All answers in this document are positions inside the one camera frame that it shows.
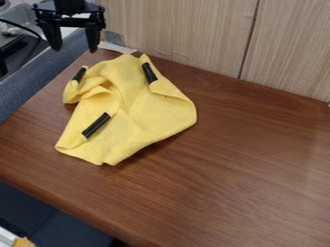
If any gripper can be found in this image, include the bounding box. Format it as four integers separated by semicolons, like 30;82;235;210
31;0;107;54

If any yellow cloth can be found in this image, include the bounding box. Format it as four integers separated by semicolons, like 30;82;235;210
54;53;199;167

